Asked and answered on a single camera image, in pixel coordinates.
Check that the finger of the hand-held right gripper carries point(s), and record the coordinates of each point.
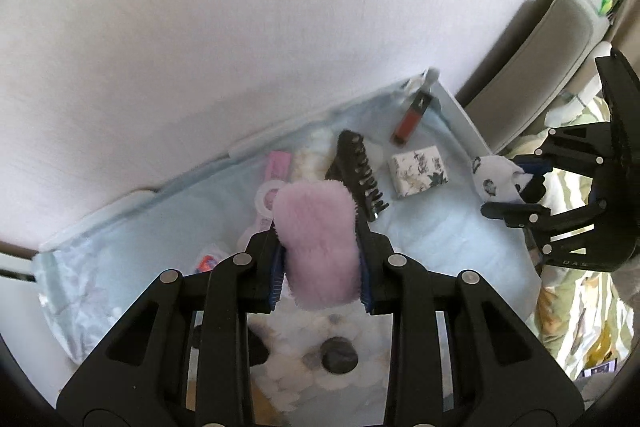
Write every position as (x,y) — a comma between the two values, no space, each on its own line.
(525,214)
(575,149)

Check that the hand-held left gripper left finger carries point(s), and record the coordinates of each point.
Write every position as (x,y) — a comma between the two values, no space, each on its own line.
(274,274)

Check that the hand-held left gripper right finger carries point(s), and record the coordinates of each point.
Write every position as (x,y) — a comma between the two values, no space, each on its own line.
(364,282)

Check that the panda print sock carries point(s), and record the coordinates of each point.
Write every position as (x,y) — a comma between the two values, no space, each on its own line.
(492,177)

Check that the pink fluffy pouch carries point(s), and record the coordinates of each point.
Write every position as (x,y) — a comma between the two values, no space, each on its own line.
(315,237)

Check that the black round compact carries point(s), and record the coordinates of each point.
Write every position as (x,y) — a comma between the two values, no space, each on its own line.
(340,353)

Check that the white floral box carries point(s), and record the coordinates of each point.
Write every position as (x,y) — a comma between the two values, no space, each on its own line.
(419,172)

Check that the red lip gloss tube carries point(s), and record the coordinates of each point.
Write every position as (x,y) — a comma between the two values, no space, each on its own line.
(412,117)

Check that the white desktop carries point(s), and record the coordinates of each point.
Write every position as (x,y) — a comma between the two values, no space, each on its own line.
(467,121)

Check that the small white red packet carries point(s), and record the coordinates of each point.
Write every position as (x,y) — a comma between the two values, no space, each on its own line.
(209,259)

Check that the blue floral tablecloth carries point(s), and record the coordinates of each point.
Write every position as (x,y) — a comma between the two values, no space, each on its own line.
(440,247)

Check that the beige padded headboard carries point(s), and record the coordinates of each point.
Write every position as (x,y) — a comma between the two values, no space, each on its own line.
(540,67)

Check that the small pink flat packet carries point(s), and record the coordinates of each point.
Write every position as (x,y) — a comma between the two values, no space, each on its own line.
(278,166)

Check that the green floral quilt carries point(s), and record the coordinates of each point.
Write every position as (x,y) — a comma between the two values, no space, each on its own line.
(585,307)

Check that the black hair claw clip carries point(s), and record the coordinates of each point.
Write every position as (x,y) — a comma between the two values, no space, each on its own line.
(356,167)

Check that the cream fluffy item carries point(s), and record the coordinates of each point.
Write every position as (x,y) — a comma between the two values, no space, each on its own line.
(311,157)

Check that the white tablecloth clip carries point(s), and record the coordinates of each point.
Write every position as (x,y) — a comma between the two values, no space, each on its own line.
(422,79)

